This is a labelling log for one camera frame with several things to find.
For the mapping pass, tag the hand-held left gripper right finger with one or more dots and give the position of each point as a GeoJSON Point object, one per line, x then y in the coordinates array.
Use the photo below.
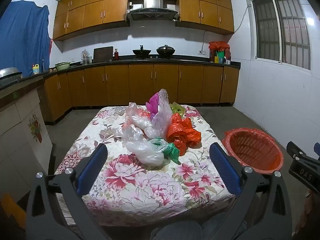
{"type": "Point", "coordinates": [225, 166]}

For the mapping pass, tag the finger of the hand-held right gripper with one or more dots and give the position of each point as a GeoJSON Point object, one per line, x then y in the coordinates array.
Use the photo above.
{"type": "Point", "coordinates": [297, 152]}

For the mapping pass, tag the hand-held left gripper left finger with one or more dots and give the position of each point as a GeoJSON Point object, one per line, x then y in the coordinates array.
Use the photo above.
{"type": "Point", "coordinates": [91, 165]}

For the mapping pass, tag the red plastic basket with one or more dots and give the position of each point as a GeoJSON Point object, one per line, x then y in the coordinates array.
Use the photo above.
{"type": "Point", "coordinates": [252, 150]}

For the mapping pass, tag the magenta plastic bag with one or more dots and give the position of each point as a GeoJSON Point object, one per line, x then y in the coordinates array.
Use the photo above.
{"type": "Point", "coordinates": [153, 102]}

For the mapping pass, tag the crumpled clear plastic bag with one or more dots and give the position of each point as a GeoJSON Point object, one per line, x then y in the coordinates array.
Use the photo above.
{"type": "Point", "coordinates": [130, 133]}

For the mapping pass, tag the orange plastic bag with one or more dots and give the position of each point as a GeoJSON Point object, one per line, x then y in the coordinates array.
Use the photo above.
{"type": "Point", "coordinates": [183, 132]}

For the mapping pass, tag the dark green plastic bag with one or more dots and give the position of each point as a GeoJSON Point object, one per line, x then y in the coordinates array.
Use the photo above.
{"type": "Point", "coordinates": [172, 152]}

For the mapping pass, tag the floral tablecloth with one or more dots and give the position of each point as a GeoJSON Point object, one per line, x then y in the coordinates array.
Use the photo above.
{"type": "Point", "coordinates": [140, 190]}

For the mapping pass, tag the large clear plastic bag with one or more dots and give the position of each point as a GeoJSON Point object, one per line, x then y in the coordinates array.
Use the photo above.
{"type": "Point", "coordinates": [146, 153]}

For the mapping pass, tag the clear plastic bag red print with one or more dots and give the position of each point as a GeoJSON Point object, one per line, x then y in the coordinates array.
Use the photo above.
{"type": "Point", "coordinates": [138, 117]}

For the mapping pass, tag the light green plastic bag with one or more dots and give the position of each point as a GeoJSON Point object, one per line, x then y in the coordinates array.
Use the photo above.
{"type": "Point", "coordinates": [178, 108]}

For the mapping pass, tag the person's grey pants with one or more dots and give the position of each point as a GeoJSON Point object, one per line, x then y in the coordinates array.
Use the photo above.
{"type": "Point", "coordinates": [180, 231]}

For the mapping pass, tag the yellow object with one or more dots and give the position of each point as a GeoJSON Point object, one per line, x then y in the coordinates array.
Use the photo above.
{"type": "Point", "coordinates": [11, 210]}

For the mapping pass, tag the wooden base cabinets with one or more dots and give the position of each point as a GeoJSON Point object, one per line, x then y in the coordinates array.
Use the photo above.
{"type": "Point", "coordinates": [140, 82]}

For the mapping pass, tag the green basin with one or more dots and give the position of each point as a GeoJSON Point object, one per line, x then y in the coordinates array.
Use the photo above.
{"type": "Point", "coordinates": [62, 66]}

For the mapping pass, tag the bag of kitchen utensils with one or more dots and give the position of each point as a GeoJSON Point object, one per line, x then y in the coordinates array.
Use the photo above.
{"type": "Point", "coordinates": [85, 57]}

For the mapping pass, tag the green box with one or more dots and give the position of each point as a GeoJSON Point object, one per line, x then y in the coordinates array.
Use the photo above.
{"type": "Point", "coordinates": [221, 56]}

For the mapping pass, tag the yellow jug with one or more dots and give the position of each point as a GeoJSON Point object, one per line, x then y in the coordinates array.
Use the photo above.
{"type": "Point", "coordinates": [36, 69]}

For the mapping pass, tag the dark cutting board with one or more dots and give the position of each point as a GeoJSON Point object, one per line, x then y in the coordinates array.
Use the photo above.
{"type": "Point", "coordinates": [103, 54]}

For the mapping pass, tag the red sauce bottle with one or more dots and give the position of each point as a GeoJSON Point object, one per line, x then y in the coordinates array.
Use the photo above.
{"type": "Point", "coordinates": [116, 55]}

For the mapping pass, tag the red bag on rack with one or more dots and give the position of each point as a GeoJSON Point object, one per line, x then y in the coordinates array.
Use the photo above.
{"type": "Point", "coordinates": [218, 46]}

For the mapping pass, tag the black kitchen countertop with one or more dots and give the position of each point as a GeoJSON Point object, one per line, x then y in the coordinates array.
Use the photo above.
{"type": "Point", "coordinates": [155, 60]}

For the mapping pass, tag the barred window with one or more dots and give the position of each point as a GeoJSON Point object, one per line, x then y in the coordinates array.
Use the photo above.
{"type": "Point", "coordinates": [280, 30]}

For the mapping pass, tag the metal basin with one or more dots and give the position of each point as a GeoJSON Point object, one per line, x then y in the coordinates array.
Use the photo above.
{"type": "Point", "coordinates": [8, 72]}

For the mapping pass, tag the black wok with lid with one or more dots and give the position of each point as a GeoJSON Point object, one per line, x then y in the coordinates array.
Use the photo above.
{"type": "Point", "coordinates": [165, 50]}
{"type": "Point", "coordinates": [142, 52]}

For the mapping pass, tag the blue cloth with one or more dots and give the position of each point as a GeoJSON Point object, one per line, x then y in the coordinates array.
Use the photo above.
{"type": "Point", "coordinates": [23, 37]}

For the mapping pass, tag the steel range hood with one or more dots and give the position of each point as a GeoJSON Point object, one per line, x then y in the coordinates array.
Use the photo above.
{"type": "Point", "coordinates": [152, 7]}

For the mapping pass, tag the wall socket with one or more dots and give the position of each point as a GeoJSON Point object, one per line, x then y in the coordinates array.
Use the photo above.
{"type": "Point", "coordinates": [202, 52]}

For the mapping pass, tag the wooden wall cabinets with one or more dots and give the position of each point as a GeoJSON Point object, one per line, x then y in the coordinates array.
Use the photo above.
{"type": "Point", "coordinates": [112, 7]}

